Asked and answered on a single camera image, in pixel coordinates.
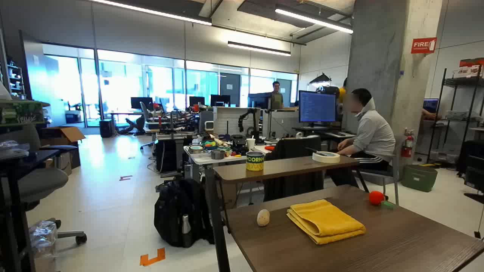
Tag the yellow terry towel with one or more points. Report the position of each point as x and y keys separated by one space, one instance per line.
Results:
x=325 y=221

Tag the red ball toy green stem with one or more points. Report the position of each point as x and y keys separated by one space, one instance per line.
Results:
x=375 y=198

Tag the small black robot arm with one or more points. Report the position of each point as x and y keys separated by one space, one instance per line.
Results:
x=249 y=118

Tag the yellow labelled tin can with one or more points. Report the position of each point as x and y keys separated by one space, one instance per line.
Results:
x=254 y=164

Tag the white cluttered desk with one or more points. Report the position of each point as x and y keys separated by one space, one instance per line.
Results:
x=216 y=159

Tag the black computer monitor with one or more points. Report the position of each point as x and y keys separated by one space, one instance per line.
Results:
x=140 y=103
x=257 y=100
x=196 y=100
x=219 y=100

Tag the standing person dark shirt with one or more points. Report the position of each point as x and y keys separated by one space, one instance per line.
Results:
x=273 y=99

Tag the brown wooden side table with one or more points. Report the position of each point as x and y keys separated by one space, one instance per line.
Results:
x=281 y=168

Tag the large blue screen monitor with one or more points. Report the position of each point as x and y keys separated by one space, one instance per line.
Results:
x=317 y=108

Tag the cream egg toy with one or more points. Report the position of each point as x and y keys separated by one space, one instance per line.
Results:
x=261 y=218

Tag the white tape roll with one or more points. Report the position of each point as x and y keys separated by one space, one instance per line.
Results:
x=325 y=157

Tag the long ceiling light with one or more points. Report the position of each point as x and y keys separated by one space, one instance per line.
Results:
x=311 y=20
x=151 y=11
x=257 y=49

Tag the black lamp shade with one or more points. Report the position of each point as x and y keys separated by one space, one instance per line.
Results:
x=319 y=79

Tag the black backpack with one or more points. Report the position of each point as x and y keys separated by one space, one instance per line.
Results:
x=181 y=212

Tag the seated person grey hoodie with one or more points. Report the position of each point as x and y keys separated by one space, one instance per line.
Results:
x=372 y=133

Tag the black waste bin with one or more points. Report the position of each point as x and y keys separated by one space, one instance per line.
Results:
x=106 y=129

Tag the grey metal chair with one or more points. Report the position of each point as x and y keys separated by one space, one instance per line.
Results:
x=382 y=174

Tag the red fire extinguisher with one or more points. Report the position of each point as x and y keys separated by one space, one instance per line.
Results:
x=407 y=144

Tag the open cardboard box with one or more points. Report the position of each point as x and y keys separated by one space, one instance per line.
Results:
x=65 y=135

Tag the green plastic basket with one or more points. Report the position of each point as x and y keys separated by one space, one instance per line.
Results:
x=417 y=177

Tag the red fire sign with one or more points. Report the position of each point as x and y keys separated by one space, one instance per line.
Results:
x=423 y=46

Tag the grey office chair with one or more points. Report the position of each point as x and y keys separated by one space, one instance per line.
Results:
x=34 y=183

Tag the black desk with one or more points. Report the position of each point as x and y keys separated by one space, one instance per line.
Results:
x=30 y=159

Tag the green crate stack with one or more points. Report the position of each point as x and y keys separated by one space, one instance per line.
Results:
x=19 y=111

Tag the clear plastic bottles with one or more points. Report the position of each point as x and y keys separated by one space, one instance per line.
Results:
x=42 y=242

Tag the black metal shelf rack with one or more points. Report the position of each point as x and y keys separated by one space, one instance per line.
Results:
x=463 y=80

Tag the black cabinet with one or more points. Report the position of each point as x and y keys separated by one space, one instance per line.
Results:
x=473 y=160

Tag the red box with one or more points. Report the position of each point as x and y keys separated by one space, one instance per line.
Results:
x=470 y=68

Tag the black desk pedestal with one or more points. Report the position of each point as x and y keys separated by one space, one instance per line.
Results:
x=168 y=153

